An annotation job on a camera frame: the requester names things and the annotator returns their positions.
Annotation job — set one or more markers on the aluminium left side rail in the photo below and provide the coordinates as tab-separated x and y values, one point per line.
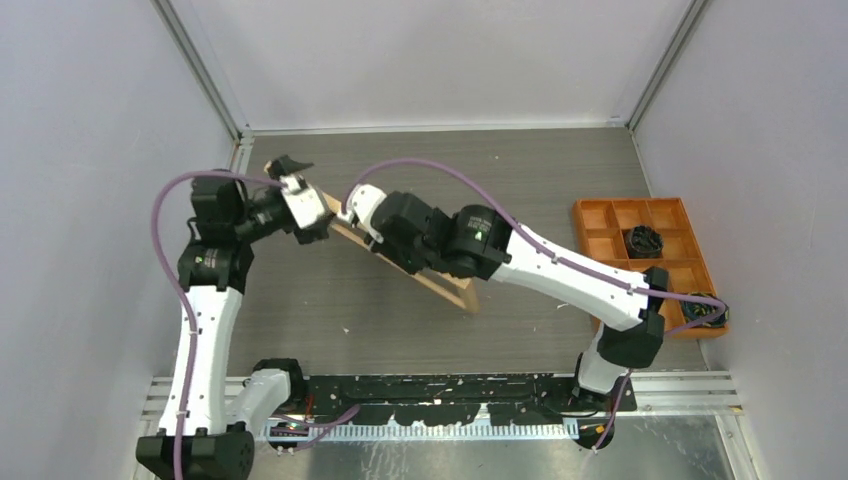
242	152

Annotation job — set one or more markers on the aluminium front rail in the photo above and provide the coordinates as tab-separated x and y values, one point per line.
676	391

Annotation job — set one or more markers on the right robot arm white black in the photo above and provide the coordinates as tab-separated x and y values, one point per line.
478	242

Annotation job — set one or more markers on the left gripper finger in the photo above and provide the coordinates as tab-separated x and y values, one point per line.
284	165
312	234

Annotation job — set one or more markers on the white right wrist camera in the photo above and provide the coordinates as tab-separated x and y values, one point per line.
358	209

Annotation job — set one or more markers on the light wooden picture frame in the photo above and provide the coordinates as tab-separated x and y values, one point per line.
460	292

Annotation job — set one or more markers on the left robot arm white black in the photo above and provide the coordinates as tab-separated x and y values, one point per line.
201	433

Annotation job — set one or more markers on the aluminium rail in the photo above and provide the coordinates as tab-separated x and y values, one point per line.
676	391
242	152

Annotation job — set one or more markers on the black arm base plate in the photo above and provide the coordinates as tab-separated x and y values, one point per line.
533	411

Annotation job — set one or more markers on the orange compartment tray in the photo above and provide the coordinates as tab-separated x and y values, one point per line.
602	226

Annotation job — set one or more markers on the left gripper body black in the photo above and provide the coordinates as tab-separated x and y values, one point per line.
263	217

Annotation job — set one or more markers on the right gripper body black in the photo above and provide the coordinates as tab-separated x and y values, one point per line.
411	258

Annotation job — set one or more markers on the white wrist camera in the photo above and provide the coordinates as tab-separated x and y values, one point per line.
306	203
358	209

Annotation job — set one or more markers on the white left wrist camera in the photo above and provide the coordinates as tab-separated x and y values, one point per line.
306	203

